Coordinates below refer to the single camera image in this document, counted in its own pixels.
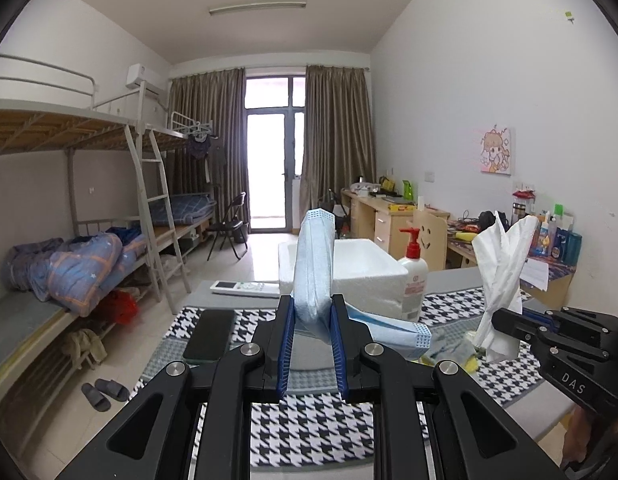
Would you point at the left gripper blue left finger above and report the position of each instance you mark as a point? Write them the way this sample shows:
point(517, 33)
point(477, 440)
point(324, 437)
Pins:
point(194, 422)

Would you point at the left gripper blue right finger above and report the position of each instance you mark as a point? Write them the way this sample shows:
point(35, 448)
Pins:
point(430, 422)

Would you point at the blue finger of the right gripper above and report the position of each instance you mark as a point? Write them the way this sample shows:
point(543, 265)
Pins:
point(521, 326)

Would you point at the blue face mask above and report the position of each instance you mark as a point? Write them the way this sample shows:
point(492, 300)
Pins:
point(410, 339)

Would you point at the yellow foam net sleeve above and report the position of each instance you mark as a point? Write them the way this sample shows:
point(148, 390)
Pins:
point(471, 365)

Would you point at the person's right hand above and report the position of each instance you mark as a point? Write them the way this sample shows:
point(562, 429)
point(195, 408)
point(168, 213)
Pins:
point(578, 436)

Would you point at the white printed paper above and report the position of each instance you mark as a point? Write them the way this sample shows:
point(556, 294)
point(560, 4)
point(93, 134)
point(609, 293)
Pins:
point(536, 273)

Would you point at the black slippers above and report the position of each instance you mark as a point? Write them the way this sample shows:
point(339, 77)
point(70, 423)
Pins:
point(102, 391)

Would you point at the blue shampoo bottles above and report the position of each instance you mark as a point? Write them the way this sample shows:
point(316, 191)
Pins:
point(566, 247)

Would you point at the yellow object on desk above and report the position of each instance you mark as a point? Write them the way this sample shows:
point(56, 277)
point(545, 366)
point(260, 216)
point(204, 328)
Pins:
point(465, 236)

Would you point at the white lotion pump bottle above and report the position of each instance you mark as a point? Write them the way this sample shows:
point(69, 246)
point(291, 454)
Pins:
point(416, 280)

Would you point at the black smartphone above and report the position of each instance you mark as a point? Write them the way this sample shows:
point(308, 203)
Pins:
point(210, 338)

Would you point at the white styrofoam box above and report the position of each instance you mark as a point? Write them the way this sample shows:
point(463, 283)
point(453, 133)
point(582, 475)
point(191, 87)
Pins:
point(317, 266)

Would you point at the metal bunk bed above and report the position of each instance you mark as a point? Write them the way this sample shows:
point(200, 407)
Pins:
point(108, 171)

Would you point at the white remote control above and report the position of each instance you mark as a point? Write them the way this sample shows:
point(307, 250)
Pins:
point(245, 289)

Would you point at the blue plaid quilt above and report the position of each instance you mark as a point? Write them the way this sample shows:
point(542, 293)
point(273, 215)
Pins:
point(77, 273)

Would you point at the black folding chair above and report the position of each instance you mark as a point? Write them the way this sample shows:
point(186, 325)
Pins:
point(230, 228)

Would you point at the brown right curtain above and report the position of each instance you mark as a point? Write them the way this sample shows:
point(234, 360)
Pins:
point(338, 141)

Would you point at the brown curtain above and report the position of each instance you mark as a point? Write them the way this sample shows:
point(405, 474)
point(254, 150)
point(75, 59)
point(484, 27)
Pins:
point(338, 141)
point(212, 108)

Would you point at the hanging dark clothes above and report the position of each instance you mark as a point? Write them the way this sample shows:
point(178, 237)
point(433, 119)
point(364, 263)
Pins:
point(198, 144)

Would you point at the brown left curtain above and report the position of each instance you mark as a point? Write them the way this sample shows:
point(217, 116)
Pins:
point(212, 108)

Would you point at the glass balcony door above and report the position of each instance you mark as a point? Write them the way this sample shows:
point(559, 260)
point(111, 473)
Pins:
point(275, 130)

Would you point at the white air conditioner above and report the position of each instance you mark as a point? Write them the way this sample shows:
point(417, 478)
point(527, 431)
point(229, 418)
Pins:
point(139, 74)

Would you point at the ceiling tube light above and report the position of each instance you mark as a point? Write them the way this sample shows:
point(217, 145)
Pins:
point(257, 6)

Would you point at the anime wall picture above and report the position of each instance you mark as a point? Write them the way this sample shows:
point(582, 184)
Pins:
point(497, 151)

